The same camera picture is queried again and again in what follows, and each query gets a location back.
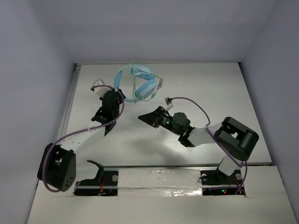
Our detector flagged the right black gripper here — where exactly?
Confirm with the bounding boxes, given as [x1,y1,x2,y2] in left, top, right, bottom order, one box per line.
[139,105,181,136]

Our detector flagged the green headphone cable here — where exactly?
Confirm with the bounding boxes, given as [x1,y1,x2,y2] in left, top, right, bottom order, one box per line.
[128,60,164,103]

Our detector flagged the light blue headphones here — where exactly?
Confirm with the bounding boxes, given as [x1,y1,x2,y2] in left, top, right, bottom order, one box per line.
[114,63,163,103]

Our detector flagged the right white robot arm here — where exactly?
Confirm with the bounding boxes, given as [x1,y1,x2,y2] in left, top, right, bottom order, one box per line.
[138,106,259,183]

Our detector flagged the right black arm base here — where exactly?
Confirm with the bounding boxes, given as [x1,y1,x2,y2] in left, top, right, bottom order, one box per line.
[198,169,246,196]

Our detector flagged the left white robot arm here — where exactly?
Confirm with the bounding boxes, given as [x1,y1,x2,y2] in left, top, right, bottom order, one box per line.
[37,85,125,193]

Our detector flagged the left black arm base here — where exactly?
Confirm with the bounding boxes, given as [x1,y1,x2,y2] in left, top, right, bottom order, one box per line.
[73,160,119,196]

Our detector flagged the white front board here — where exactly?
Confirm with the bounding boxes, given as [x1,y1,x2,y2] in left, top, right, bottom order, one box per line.
[28,166,296,224]

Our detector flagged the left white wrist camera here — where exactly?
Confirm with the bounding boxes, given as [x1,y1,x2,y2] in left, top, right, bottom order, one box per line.
[91,78,111,97]

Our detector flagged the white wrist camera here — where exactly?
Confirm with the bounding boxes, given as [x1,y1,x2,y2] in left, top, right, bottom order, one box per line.
[165,97,173,112]
[91,78,111,97]

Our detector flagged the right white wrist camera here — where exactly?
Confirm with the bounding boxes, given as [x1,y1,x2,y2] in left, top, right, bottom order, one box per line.
[165,97,173,112]

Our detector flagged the aluminium rail left side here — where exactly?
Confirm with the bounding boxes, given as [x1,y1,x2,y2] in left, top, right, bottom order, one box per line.
[53,63,81,143]

